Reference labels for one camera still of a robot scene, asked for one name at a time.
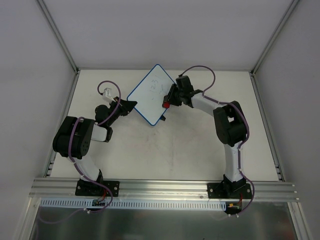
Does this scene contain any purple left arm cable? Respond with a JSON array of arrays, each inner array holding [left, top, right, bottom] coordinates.
[[67, 80, 122, 185]]

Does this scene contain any white slotted cable duct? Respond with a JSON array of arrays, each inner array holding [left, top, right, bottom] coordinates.
[[39, 197, 227, 211]]

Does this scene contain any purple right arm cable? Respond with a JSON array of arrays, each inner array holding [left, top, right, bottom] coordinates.
[[178, 65, 255, 181]]

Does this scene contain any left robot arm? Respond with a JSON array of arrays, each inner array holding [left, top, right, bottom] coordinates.
[[52, 97, 138, 195]]

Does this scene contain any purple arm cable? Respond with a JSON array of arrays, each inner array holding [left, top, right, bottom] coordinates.
[[67, 80, 122, 185], [178, 65, 255, 181]]

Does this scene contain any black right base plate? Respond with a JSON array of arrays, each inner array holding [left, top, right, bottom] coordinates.
[[207, 182, 253, 200]]

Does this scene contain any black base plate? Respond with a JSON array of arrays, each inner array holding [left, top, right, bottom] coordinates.
[[207, 182, 253, 200], [75, 179, 120, 197]]

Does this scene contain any red bone-shaped eraser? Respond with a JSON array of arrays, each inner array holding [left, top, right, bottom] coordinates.
[[162, 101, 171, 109]]

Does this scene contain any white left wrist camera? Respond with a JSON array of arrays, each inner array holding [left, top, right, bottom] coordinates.
[[100, 87, 116, 103]]

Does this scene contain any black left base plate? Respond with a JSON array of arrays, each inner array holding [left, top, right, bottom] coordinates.
[[75, 179, 120, 197]]

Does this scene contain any aluminium mounting rail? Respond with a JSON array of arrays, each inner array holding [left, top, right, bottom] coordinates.
[[28, 177, 300, 202]]

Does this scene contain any blue framed whiteboard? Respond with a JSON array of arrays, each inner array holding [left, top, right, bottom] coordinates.
[[127, 64, 174, 126]]

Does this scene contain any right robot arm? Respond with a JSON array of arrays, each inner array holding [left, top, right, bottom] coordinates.
[[162, 75, 250, 198]]

